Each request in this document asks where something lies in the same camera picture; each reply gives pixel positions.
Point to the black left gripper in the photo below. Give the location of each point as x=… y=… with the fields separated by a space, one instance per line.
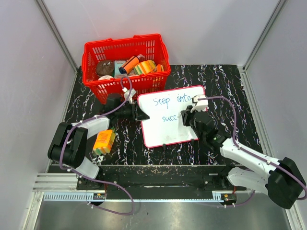
x=137 y=115

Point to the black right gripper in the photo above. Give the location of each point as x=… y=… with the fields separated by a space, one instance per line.
x=186 y=115

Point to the pink framed whiteboard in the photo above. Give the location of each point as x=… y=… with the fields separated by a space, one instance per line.
x=165 y=126

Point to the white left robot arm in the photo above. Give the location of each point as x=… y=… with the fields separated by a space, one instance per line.
x=68 y=145

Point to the orange yellow sponge pack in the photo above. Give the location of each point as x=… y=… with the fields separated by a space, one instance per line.
x=104 y=142

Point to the yellow green striped sponge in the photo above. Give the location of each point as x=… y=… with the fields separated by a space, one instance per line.
x=145 y=67

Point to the orange pump bottle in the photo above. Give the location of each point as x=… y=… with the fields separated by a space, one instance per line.
x=132 y=62

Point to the orange snack packet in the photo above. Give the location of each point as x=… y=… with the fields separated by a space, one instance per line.
x=158 y=68

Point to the white round lid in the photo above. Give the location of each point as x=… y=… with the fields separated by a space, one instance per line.
x=105 y=77

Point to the teal small box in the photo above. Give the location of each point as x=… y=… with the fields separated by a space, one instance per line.
x=118 y=70

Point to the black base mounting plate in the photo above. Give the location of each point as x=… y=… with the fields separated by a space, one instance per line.
x=207 y=177

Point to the red plastic basket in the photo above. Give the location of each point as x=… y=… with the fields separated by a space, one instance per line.
x=141 y=61

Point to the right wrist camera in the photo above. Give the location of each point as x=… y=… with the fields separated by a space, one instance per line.
x=200 y=103

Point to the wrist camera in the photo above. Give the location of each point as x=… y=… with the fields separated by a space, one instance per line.
x=200 y=103
x=128 y=94

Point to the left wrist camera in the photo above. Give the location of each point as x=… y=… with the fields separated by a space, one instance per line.
x=128 y=94

